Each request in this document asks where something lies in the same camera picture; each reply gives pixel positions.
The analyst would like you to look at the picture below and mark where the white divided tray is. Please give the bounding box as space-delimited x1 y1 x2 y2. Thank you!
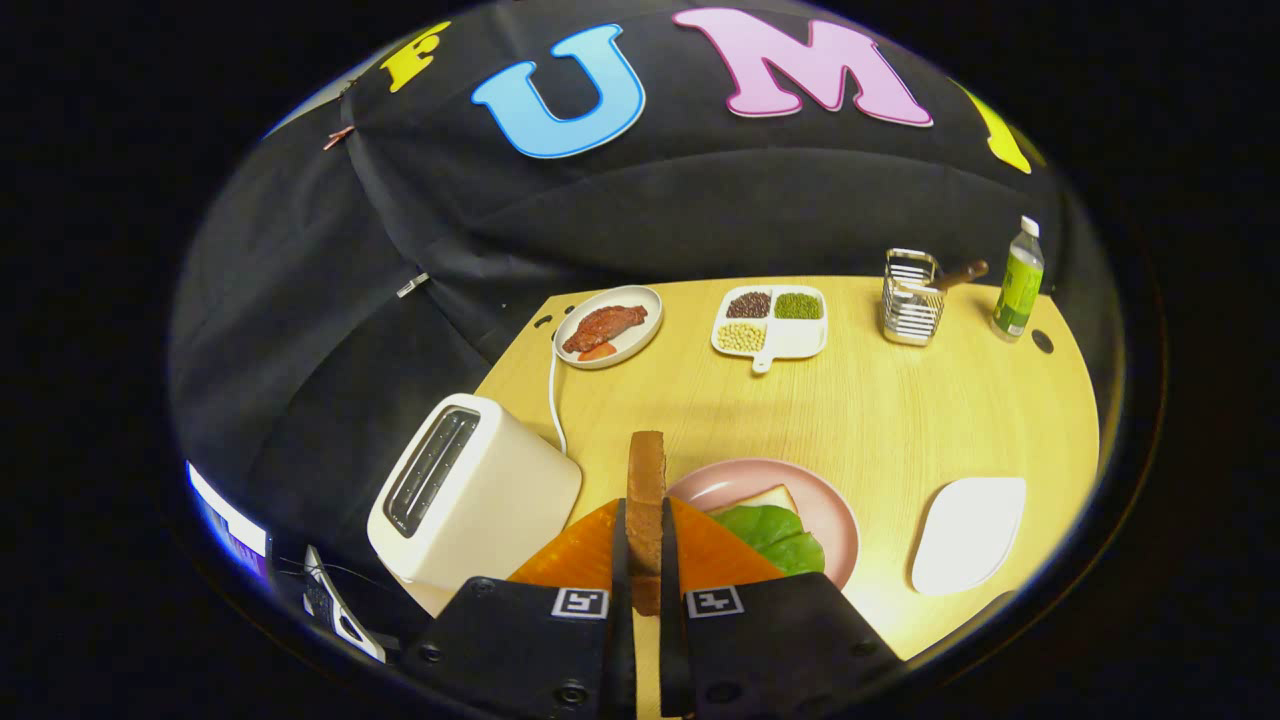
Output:
711 285 829 374

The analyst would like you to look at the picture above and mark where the metal utensil holder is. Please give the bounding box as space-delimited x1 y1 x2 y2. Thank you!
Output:
882 248 946 347

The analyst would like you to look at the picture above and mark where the white toaster cable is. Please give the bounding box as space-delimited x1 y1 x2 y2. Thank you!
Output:
548 345 569 456

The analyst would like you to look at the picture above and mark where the red meat slice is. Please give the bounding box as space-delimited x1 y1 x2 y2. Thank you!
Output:
563 305 649 354

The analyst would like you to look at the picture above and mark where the white device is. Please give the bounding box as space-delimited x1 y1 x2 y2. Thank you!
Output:
300 545 386 663

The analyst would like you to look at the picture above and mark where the bright screen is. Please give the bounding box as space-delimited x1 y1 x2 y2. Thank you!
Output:
187 462 271 581

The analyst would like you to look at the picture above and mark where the white square plate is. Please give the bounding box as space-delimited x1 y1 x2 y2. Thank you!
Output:
910 476 1028 597

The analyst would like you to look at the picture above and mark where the toasted bread slice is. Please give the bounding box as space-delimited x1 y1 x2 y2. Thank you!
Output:
627 431 668 616

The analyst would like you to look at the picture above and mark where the white toaster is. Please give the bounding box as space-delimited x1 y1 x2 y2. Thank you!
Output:
367 393 583 593

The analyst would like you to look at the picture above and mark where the white bread slice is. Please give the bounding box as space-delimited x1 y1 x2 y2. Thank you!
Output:
712 485 801 521

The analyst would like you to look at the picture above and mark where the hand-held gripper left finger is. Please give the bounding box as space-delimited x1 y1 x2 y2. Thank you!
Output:
400 497 637 719

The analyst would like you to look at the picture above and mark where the pink round plate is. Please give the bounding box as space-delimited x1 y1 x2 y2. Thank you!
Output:
667 458 861 591

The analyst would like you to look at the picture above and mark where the black backdrop cloth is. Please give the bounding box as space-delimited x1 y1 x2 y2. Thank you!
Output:
170 0 1111 611

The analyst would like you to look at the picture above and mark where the green lettuce leaf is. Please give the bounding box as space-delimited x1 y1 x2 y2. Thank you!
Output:
712 505 827 576

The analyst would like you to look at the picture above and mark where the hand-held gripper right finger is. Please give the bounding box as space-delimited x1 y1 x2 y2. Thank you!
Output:
658 497 906 719

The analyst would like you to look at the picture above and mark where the green label bottle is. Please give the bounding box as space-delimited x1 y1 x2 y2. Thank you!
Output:
991 216 1045 343

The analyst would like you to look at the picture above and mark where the round grey plate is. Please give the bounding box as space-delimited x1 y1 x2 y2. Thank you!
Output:
553 285 664 371

